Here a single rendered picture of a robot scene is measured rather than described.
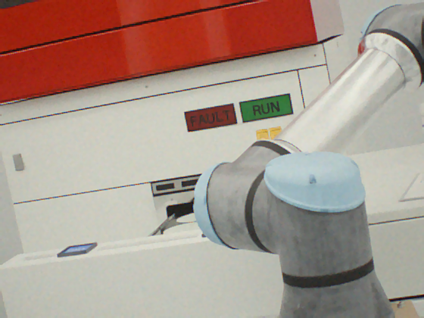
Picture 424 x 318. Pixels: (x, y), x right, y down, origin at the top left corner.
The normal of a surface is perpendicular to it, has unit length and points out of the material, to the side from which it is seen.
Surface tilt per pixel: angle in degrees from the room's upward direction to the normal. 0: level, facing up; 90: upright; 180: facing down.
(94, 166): 90
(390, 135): 90
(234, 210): 79
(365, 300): 74
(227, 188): 49
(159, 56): 90
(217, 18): 90
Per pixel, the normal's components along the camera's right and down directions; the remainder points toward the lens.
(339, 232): 0.23, 0.10
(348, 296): 0.15, -0.19
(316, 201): -0.12, 0.12
